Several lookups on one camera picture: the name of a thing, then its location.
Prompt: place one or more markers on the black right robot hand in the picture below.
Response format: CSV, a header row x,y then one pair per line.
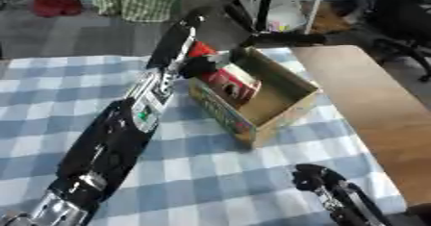
x,y
314,177

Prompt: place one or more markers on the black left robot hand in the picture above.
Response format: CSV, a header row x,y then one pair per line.
x,y
171,42

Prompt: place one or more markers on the red bottle with white label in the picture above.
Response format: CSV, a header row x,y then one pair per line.
x,y
234,83

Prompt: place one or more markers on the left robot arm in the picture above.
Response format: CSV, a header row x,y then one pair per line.
x,y
109,146

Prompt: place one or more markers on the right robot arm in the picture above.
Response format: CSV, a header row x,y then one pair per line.
x,y
351,204

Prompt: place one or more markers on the tan cardboard box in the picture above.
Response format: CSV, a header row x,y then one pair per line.
x,y
280,108

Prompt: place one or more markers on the white shelf unit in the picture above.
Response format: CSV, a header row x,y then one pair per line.
x,y
283,5

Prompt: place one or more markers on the black office chair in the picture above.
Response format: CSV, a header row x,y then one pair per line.
x,y
407,21

